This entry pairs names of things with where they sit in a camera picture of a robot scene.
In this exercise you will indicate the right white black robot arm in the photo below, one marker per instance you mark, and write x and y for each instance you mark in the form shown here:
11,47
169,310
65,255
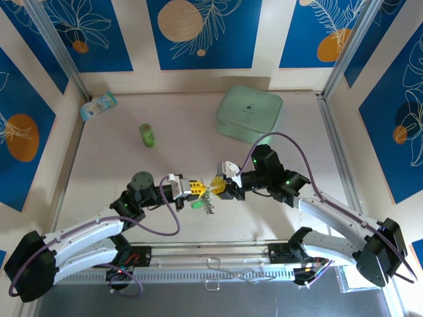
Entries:
330,214

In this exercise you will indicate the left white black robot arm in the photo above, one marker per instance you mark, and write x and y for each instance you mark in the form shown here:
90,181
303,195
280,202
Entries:
82,231

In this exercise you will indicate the blue poster with beige circle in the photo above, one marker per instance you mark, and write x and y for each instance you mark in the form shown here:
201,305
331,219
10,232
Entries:
231,39

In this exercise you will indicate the blue white tissue packet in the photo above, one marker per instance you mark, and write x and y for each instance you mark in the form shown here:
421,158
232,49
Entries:
97,106

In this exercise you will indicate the green cylindrical bottle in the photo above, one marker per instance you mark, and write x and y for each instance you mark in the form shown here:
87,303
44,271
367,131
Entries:
147,135

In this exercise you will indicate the blue poster with orange oval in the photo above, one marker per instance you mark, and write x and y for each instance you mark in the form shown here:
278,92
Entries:
16,99

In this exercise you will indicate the aluminium side rail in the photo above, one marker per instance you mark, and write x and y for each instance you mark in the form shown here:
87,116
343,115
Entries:
333,132

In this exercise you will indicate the mint green zip case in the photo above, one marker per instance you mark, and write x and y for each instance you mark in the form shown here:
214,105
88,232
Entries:
248,112

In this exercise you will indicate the grey metal box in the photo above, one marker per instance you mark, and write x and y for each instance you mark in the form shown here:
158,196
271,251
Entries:
345,279

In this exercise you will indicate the metal key band with rings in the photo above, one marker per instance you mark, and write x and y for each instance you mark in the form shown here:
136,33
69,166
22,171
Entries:
208,204

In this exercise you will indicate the key with bright green tag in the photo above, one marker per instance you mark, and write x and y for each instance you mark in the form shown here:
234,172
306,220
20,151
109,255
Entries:
197,205

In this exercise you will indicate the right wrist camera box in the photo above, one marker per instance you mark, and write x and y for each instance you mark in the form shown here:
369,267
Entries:
228,168

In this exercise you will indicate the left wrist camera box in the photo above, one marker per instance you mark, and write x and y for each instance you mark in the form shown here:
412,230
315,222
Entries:
178,188

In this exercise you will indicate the blue floral wall poster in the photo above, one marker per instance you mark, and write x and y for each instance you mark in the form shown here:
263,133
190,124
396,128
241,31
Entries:
33,49
390,33

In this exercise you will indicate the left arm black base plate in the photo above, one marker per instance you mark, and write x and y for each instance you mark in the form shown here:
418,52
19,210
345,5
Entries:
142,257

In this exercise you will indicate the blue poster with dark circle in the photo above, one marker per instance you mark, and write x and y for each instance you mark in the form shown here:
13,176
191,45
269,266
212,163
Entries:
396,165

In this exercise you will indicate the aluminium corner post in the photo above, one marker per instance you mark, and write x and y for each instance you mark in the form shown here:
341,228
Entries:
62,53
357,43

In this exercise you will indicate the blue poster with lily drawing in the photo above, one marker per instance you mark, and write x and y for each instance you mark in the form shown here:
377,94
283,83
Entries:
99,49

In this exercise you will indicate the blue poster with feather drawing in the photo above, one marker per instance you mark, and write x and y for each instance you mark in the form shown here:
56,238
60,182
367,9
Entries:
297,33

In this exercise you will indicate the long aluminium base rail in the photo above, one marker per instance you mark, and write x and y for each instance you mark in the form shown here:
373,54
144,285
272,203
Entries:
211,251

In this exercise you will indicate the small blue poster corner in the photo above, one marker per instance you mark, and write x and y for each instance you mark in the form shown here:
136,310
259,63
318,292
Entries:
419,254
2,257

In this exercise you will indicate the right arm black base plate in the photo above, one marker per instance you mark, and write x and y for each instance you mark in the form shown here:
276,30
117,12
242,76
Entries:
277,254

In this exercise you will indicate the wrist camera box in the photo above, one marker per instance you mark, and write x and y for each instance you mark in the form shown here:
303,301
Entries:
228,168
178,188

